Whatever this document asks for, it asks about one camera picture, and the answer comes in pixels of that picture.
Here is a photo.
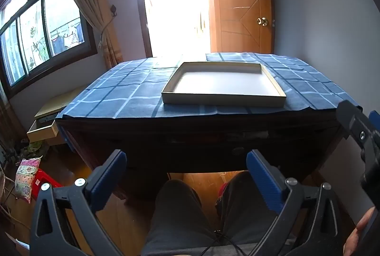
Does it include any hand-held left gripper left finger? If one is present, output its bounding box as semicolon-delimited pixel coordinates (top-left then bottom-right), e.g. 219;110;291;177
30;149;127;256

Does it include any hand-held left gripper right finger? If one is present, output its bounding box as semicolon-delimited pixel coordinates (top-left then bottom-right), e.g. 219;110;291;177
246;150;344;256

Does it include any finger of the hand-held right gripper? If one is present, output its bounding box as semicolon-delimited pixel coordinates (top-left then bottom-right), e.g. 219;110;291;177
369;110;380;134
337;100;380;156

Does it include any shallow cardboard tray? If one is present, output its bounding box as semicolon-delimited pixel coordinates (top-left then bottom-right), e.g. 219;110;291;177
161;62;287;108

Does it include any light wooden drawer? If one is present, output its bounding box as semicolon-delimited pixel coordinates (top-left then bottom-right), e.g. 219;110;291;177
27;118;59;144

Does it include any person's right hand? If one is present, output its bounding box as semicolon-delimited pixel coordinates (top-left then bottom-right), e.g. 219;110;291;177
344;206;376;256

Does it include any person's right leg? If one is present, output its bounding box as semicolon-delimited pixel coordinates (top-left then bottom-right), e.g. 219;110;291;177
214;170;295;248

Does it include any person's leg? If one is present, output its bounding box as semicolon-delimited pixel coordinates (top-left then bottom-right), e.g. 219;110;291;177
214;170;295;248
140;179;221;256

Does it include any red plastic stool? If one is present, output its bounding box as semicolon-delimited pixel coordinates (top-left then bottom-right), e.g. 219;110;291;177
29;168;63;202

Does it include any dark wooden table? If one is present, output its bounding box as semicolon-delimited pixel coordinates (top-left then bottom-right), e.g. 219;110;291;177
55;109;348;200

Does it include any person's left leg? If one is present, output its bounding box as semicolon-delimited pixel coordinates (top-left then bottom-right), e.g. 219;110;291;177
140;179;221;256

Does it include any blue plaid tablecloth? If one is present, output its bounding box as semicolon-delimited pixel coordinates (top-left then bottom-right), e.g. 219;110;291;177
55;51;363;121

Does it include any floral patterned bag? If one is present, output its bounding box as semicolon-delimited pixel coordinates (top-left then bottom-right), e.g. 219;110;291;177
15;157;43;205

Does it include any orange wooden door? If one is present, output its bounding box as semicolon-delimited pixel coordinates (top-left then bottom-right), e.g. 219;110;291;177
209;0;274;55

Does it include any dark framed window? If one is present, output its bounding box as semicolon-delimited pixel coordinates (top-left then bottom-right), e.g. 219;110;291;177
0;0;98;100

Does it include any black cable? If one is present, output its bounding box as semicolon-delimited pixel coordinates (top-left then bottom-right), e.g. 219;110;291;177
201;230;247;256

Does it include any dark door frame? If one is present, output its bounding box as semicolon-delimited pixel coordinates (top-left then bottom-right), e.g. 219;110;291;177
133;0;154;58

